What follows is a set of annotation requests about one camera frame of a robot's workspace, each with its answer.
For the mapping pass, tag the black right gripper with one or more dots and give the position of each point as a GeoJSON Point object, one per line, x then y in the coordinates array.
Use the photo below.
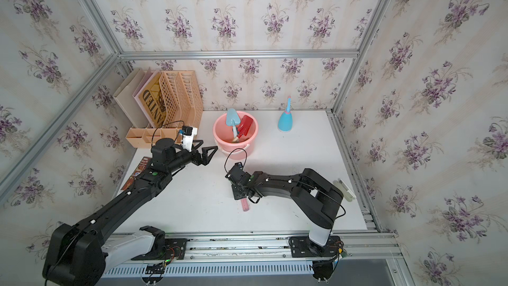
{"type": "Point", "coordinates": [235, 195]}

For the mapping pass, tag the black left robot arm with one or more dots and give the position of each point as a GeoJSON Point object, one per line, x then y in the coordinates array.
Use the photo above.
{"type": "Point", "coordinates": [80, 254]}

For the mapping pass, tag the purple fork pink handle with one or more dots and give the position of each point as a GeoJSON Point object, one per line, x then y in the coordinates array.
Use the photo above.
{"type": "Point", "coordinates": [245, 204]}

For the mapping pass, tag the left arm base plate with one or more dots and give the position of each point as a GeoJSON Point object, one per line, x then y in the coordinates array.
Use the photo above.
{"type": "Point", "coordinates": [171, 249]}

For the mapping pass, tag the yellow vintage magazine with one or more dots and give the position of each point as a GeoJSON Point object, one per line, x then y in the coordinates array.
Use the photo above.
{"type": "Point", "coordinates": [149, 97]}

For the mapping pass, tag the pink plastic bucket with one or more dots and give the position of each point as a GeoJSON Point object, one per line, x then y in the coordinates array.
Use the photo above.
{"type": "Point", "coordinates": [223, 136]}

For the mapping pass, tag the light blue trowel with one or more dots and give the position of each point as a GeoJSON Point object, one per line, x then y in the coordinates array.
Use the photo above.
{"type": "Point", "coordinates": [233, 120]}

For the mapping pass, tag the aluminium mounting rail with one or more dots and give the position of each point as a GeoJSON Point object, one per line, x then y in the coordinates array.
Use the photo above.
{"type": "Point", "coordinates": [250, 247]}

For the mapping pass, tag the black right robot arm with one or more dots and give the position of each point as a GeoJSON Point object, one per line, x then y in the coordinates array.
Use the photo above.
{"type": "Point", "coordinates": [316, 197]}

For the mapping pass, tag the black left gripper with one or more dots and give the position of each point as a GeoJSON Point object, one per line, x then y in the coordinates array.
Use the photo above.
{"type": "Point", "coordinates": [202, 159]}

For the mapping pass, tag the aluminium frame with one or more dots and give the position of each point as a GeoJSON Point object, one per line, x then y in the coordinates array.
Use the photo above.
{"type": "Point", "coordinates": [55, 56]}

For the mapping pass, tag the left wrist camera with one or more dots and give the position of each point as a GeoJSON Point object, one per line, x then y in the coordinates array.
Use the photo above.
{"type": "Point", "coordinates": [188, 133]}

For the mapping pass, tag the beige plastic file organizer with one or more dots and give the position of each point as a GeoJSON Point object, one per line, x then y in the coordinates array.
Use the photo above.
{"type": "Point", "coordinates": [184, 106]}

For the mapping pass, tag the red brown book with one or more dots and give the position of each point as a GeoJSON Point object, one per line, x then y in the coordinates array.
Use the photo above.
{"type": "Point", "coordinates": [138, 170]}

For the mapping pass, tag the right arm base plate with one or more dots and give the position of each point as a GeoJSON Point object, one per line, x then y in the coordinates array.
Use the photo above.
{"type": "Point", "coordinates": [315, 246]}

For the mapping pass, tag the red shovel wooden handle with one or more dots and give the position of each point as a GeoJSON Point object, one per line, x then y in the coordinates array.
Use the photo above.
{"type": "Point", "coordinates": [243, 128]}

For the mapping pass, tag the beige folder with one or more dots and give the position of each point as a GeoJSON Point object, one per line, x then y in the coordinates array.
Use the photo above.
{"type": "Point", "coordinates": [123, 96]}

